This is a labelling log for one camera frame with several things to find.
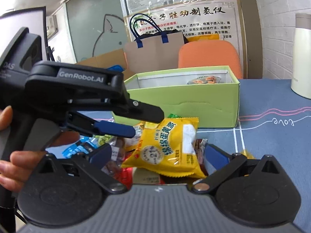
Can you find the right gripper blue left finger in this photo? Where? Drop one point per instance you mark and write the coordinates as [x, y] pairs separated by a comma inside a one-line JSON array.
[[100, 156]]

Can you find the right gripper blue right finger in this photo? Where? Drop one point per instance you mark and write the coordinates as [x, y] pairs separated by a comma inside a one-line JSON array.
[[215, 158]]

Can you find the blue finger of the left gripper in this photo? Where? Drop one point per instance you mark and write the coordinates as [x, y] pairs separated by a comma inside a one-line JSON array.
[[133, 109], [88, 127]]

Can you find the blue snack packet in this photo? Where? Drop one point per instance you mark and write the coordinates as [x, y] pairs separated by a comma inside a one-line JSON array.
[[84, 145]]

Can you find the yellow egg cake bag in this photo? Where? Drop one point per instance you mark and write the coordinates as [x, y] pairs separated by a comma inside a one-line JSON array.
[[168, 148]]

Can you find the yellow rice cracker packet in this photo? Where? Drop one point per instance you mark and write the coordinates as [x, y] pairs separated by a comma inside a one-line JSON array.
[[205, 80]]

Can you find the person's left hand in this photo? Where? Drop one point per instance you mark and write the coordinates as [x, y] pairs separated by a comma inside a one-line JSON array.
[[15, 173]]

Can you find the green pea snack bag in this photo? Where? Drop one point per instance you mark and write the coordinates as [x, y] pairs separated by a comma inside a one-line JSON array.
[[101, 140]]

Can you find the small green candy packet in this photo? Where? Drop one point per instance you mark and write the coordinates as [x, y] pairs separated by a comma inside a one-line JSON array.
[[173, 116]]

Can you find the clear bag dark dried fruit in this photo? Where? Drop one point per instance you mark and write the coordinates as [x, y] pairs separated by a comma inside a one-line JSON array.
[[113, 167]]

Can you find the red snack bag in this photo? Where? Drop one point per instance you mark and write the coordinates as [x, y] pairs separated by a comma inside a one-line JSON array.
[[125, 176]]

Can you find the blue chair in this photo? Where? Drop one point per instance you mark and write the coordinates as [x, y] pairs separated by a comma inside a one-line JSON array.
[[116, 68]]

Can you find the green cardboard box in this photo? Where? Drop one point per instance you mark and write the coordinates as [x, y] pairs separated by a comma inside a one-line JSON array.
[[215, 105]]

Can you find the brown cardboard box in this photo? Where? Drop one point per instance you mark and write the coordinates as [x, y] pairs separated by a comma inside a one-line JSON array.
[[109, 60]]

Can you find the blue striped tablecloth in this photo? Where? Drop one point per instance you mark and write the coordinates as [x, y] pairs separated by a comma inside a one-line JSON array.
[[272, 120]]

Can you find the orange chair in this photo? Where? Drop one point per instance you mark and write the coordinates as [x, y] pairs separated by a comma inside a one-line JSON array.
[[210, 53]]

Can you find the white thermos jug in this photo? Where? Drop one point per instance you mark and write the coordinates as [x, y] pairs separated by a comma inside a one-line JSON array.
[[301, 56]]

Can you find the framed Chinese text poster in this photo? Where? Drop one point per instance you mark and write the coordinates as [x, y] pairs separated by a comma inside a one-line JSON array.
[[204, 17]]

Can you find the brown paper bag blue handles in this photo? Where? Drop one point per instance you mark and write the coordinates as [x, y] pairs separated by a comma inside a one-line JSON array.
[[152, 52]]

